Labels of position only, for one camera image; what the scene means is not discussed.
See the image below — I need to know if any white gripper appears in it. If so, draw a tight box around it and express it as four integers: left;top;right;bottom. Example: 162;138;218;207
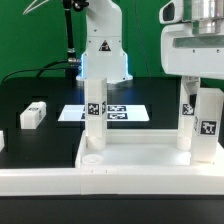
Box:
161;23;224;108

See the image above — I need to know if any white desk top tray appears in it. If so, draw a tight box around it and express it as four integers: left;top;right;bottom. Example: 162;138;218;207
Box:
75;129;224;170

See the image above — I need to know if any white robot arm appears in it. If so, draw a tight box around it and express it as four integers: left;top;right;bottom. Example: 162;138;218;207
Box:
78;0;224;105

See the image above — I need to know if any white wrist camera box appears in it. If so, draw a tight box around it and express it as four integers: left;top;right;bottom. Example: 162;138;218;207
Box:
159;0;184;24

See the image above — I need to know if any white front obstacle wall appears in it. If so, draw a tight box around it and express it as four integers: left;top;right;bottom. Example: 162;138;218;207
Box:
0;166;224;196

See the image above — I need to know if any white obstacle wall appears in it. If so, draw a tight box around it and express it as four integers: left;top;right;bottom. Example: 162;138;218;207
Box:
0;166;224;196
0;130;5;152

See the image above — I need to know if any black post with connector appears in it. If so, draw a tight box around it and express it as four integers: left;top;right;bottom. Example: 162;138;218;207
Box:
62;0;78;80

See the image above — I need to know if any white marker base plate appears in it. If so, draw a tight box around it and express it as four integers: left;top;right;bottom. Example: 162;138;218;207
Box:
58;105;150;122

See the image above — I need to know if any black cable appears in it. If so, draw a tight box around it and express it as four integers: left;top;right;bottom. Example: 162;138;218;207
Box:
0;59;73;86

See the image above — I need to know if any white left obstacle wall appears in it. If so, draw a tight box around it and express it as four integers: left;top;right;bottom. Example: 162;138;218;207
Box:
0;130;5;152

